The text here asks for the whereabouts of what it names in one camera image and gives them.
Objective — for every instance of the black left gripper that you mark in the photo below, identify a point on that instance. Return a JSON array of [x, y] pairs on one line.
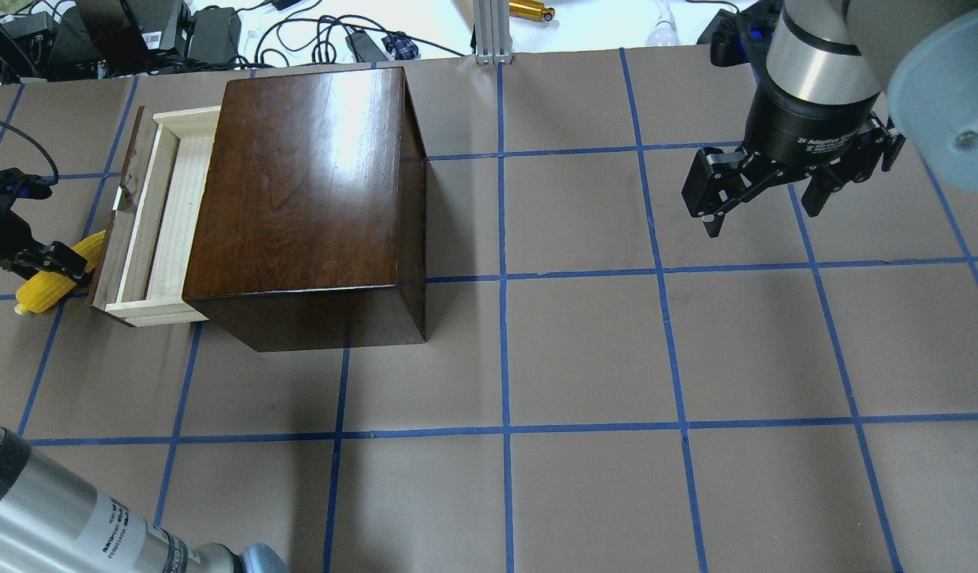
[[3, 235]]

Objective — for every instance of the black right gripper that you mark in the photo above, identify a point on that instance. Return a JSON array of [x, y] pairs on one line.
[[807, 127]]

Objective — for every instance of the yellow toy corn cob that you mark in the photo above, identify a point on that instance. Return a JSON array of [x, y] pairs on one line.
[[45, 289]]

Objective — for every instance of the light wood drawer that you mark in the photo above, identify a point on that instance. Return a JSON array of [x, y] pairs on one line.
[[141, 274]]

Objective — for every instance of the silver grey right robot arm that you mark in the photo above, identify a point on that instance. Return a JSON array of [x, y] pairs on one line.
[[840, 87]]

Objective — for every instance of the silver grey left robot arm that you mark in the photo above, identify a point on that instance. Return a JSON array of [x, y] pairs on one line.
[[52, 520]]

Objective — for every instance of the dark wooden drawer cabinet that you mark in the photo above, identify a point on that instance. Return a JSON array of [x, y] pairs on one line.
[[311, 233]]

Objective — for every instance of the white light bulb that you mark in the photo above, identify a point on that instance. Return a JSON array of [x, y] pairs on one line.
[[664, 31]]

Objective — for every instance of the black power adapter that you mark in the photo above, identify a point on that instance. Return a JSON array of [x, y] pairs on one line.
[[216, 32]]

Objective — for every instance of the gold cylinder tool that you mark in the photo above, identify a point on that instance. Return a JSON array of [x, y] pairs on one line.
[[530, 10]]

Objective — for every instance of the aluminium frame post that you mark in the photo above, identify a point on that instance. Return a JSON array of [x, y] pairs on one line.
[[491, 32]]

